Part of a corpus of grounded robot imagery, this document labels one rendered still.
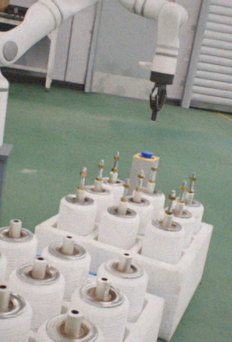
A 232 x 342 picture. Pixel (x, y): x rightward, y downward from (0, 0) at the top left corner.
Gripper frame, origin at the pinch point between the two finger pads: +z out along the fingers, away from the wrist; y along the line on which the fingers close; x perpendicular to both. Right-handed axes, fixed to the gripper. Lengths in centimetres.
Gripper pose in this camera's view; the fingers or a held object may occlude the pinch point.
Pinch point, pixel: (154, 116)
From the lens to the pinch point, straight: 158.8
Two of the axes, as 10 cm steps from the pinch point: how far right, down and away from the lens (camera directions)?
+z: -1.6, 9.5, 2.5
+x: -9.2, -2.4, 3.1
